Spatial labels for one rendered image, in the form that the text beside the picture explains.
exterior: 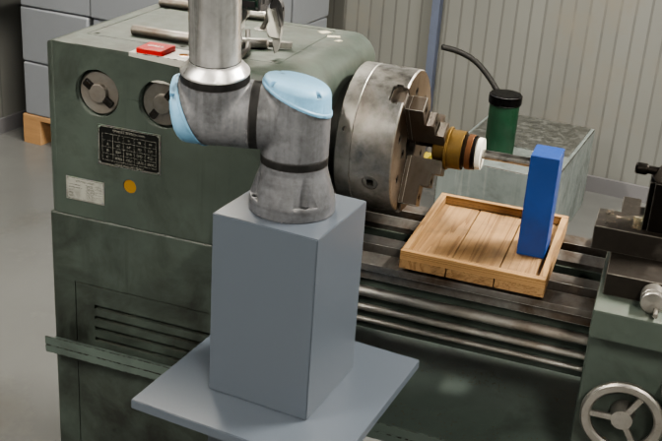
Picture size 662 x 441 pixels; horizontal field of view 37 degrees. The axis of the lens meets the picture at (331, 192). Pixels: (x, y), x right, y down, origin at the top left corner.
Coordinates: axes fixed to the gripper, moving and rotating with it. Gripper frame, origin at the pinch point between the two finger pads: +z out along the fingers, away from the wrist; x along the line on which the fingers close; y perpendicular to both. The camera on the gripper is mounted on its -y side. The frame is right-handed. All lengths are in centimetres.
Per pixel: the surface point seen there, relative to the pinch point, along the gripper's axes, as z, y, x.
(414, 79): 4.6, -8.7, 32.0
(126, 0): 45, -213, -157
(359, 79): 5.4, -4.9, 21.2
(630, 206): 31, -26, 79
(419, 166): 23.4, -8.2, 35.1
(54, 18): 59, -217, -199
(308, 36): 1.9, -20.5, 3.8
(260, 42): 0.4, -3.4, -0.7
